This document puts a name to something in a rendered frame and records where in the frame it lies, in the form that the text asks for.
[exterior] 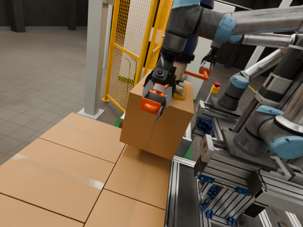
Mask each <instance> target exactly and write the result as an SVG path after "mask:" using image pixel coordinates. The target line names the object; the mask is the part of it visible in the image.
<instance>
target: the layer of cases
mask: <svg viewBox="0 0 303 227"><path fill-rule="evenodd" d="M121 130H122V129H121V128H118V127H115V126H112V125H109V124H106V123H103V122H100V121H97V120H94V119H91V118H88V117H85V116H82V115H79V114H76V113H71V114H69V115H68V116H67V117H65V118H64V119H62V120H61V121H60V122H58V123H57V124H56V125H54V126H53V127H52V128H51V129H49V130H48V131H46V132H45V133H44V134H42V135H41V136H40V137H39V138H37V139H36V140H35V141H33V142H32V143H31V144H29V145H28V146H26V147H25V148H24V149H22V150H21V151H20V152H18V153H17V154H16V155H15V156H13V157H12V158H10V159H9V160H8V161H6V162H5V163H4V164H2V165H1V166H0V227H164V223H165V210H166V203H167V195H168V187H169V179H170V168H171V160H170V159H167V158H164V157H161V156H158V155H156V154H153V153H150V152H147V151H145V150H142V149H139V148H136V147H134V146H131V145H128V144H125V143H123V142H120V141H119V140H120V135H121Z"/></svg>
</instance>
